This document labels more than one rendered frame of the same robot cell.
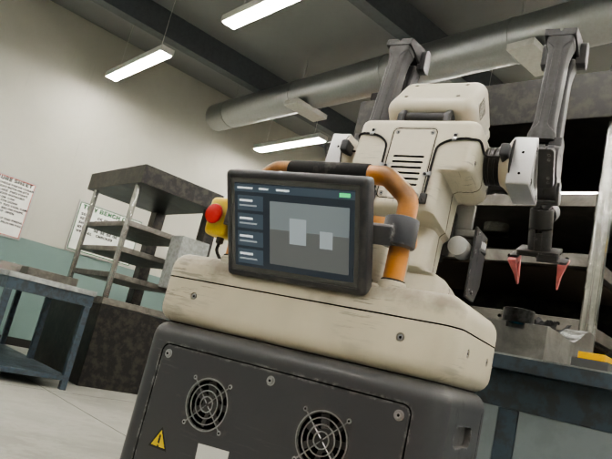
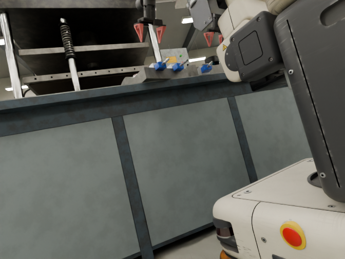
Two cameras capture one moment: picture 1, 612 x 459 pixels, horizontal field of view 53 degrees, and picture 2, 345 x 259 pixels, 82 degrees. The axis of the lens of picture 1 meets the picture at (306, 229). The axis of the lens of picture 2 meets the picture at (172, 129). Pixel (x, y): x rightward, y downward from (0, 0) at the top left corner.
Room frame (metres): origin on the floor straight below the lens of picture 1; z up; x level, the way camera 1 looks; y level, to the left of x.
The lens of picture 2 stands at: (1.35, 0.57, 0.47)
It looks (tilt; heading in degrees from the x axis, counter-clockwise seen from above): 5 degrees up; 298
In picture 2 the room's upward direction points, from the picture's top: 14 degrees counter-clockwise
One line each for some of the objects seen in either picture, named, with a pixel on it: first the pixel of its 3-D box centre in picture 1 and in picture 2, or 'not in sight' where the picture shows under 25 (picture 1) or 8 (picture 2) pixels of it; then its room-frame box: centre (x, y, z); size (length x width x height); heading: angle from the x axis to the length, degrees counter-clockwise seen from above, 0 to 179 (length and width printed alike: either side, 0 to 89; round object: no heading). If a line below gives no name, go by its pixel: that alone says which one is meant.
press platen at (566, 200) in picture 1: (503, 223); (93, 66); (2.89, -0.93, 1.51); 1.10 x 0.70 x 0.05; 47
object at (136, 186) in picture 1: (132, 280); not in sight; (6.25, 1.58, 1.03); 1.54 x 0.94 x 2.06; 39
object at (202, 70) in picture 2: not in sight; (207, 67); (1.60, -0.43, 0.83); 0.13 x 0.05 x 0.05; 133
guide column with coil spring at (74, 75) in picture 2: not in sight; (78, 92); (2.71, -0.53, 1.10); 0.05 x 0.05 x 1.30
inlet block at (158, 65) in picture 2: not in sight; (161, 65); (1.75, -0.24, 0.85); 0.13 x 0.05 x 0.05; 154
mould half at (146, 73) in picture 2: not in sight; (144, 87); (1.98, -0.40, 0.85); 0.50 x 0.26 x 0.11; 154
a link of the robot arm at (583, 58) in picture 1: (555, 119); not in sight; (1.46, -0.55, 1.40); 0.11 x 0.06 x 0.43; 59
